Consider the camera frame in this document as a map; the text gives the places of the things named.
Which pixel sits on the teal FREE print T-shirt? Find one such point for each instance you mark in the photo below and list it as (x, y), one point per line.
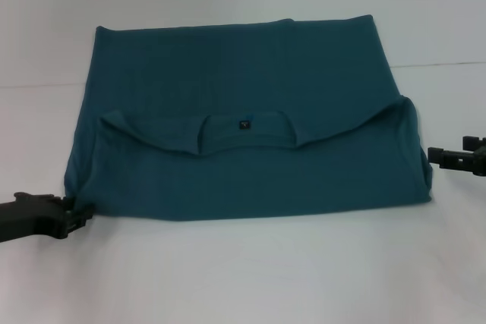
(247, 73)

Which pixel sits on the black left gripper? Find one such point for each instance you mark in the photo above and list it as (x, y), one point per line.
(26, 216)

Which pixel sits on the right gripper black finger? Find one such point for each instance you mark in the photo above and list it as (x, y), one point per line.
(455, 159)
(474, 142)

